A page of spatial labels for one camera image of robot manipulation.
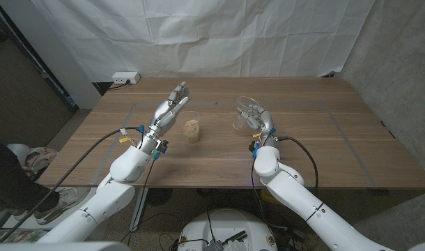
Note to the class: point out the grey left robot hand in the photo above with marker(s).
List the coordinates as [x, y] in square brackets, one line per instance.
[167, 113]

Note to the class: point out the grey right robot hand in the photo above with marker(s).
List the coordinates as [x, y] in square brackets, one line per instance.
[261, 120]

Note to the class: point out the clear plastic cup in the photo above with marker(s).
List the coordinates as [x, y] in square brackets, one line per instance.
[244, 104]
[191, 118]

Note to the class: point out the brown sugar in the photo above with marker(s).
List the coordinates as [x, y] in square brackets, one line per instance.
[191, 130]

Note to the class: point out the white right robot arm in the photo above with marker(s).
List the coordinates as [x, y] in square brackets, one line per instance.
[303, 202]

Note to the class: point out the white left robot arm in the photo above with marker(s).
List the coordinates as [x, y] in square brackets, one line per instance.
[108, 195]

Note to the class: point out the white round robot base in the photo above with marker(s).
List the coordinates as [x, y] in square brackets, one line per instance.
[226, 223]

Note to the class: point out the white power strip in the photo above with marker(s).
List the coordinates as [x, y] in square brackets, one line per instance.
[125, 77]

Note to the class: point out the yellow container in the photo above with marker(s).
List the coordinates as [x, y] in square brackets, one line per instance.
[266, 196]

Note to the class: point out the black round floor object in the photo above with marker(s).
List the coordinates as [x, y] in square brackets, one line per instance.
[160, 196]

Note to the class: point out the white creased backdrop sheet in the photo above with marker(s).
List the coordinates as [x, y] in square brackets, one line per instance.
[198, 35]

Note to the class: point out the white table leg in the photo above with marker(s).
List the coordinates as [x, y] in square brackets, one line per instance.
[140, 205]

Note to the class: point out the black bar on base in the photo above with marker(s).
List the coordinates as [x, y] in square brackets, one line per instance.
[235, 236]

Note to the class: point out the white square pillar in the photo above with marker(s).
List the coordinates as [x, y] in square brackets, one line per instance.
[59, 62]

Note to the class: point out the grey mesh box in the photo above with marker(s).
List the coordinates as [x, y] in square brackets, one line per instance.
[214, 245]

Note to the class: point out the patterned cloth bag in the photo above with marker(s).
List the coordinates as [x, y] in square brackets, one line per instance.
[40, 158]

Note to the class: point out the white grey sneaker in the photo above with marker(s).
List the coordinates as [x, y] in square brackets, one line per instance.
[17, 213]
[64, 204]

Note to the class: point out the white round bucket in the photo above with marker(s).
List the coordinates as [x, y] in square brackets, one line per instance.
[19, 151]

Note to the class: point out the person's dark trouser leg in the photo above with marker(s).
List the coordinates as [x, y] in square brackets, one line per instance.
[10, 181]

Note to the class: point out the white robot torso edge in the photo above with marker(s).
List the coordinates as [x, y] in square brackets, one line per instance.
[59, 247]

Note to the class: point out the floral patterned fabric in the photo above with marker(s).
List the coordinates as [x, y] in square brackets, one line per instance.
[17, 236]

